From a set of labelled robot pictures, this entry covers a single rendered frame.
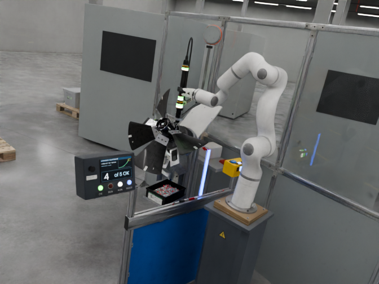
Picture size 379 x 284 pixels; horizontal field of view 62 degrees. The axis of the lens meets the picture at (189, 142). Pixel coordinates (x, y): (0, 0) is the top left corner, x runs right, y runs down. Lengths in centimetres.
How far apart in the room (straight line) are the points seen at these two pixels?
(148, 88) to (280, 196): 254
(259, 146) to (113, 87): 337
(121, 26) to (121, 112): 119
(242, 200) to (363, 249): 91
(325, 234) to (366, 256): 28
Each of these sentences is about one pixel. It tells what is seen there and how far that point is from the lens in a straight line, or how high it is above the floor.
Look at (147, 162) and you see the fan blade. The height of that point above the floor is 98.
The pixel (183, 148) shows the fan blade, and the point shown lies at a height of 115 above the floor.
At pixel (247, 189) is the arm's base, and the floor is 109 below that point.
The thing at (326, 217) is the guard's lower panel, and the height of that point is 81.
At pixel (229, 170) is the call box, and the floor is 102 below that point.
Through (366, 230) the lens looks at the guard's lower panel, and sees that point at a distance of 233.
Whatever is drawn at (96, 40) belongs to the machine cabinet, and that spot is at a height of 158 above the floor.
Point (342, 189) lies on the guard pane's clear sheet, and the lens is 232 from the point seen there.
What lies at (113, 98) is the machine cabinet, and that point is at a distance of 476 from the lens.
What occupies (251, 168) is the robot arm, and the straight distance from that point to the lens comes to 174.
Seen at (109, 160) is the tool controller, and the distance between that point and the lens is 151.
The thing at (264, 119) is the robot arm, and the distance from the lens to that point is 170.
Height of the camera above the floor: 183
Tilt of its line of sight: 18 degrees down
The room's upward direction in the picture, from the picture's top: 10 degrees clockwise
